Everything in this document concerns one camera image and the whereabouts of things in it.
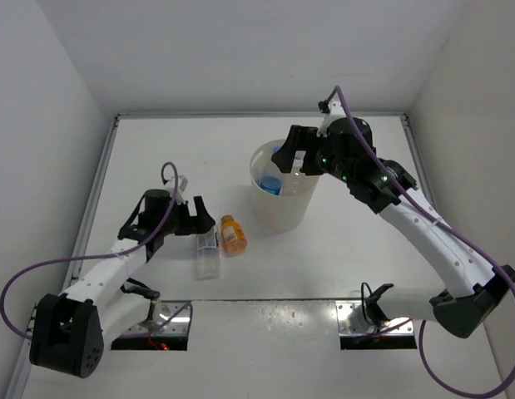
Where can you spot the orange plastic bottle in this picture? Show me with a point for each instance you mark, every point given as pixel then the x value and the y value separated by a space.
pixel 233 236

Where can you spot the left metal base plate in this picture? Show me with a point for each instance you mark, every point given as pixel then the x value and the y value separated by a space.
pixel 170 319

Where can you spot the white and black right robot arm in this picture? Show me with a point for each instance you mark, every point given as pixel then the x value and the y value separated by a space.
pixel 472 287

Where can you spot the clear bottle white label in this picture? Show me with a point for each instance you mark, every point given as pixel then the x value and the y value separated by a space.
pixel 207 265

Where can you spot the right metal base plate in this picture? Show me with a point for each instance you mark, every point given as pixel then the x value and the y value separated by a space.
pixel 351 323

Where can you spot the cream plastic bin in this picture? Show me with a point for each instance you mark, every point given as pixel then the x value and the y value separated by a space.
pixel 277 212

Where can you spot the clear bottle blue label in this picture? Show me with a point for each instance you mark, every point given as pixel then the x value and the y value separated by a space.
pixel 273 181

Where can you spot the metal base plate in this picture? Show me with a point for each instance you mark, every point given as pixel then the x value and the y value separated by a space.
pixel 170 319
pixel 351 323

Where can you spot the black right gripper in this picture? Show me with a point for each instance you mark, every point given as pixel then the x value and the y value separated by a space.
pixel 296 140

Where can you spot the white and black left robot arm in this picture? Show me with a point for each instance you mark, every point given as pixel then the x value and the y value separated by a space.
pixel 72 329

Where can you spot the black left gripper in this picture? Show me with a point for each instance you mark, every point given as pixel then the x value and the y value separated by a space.
pixel 198 224

